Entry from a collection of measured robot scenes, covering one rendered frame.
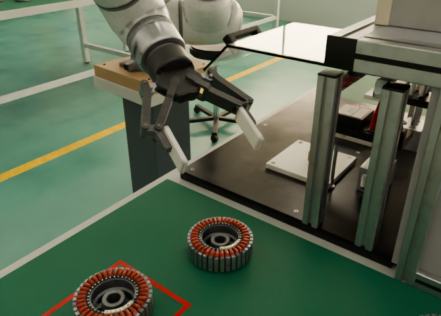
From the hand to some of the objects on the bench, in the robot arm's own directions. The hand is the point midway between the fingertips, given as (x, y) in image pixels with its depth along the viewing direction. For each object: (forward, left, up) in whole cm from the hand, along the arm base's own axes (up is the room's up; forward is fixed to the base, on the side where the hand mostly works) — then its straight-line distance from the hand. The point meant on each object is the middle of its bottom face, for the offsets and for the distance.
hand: (220, 150), depth 67 cm
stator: (0, 0, -20) cm, 20 cm away
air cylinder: (+15, +58, -17) cm, 62 cm away
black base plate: (+2, +46, -19) cm, 50 cm away
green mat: (+22, -18, -20) cm, 36 cm away
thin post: (+8, +28, -18) cm, 34 cm away
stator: (-5, -19, -20) cm, 28 cm away
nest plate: (0, +34, -17) cm, 38 cm away
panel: (+26, +46, -17) cm, 56 cm away
